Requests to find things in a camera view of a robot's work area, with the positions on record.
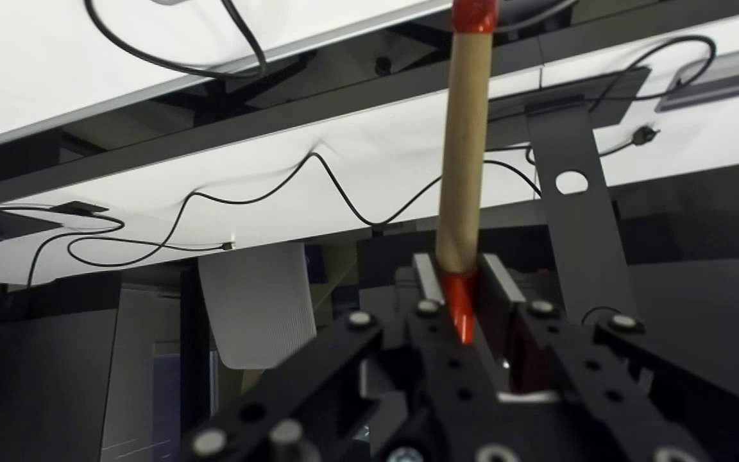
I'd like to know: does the thin black cable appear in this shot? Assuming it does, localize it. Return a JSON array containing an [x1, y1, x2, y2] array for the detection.
[[24, 148, 546, 290]]

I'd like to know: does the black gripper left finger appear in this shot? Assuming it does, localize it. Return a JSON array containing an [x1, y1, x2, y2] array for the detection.
[[185, 252, 500, 462]]

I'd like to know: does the tan marker with red cap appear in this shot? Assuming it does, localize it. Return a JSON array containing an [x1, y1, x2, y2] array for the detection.
[[432, 0, 503, 349]]

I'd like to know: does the grey table cable tray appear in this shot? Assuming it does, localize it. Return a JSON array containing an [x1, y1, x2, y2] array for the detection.
[[654, 65, 739, 116]]

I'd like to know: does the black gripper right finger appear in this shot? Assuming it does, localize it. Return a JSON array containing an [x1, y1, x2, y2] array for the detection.
[[476, 252, 739, 462]]

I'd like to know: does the black cable bundle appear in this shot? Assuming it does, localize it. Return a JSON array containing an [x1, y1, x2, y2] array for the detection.
[[596, 33, 721, 161]]

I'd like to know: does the small flat black item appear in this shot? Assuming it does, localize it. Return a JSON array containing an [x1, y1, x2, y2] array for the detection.
[[46, 197, 113, 219]]

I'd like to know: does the looped black cable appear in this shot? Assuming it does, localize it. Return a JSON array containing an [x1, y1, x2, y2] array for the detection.
[[83, 0, 273, 86]]

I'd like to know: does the white chair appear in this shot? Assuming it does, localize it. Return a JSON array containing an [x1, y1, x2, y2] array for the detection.
[[196, 242, 318, 372]]

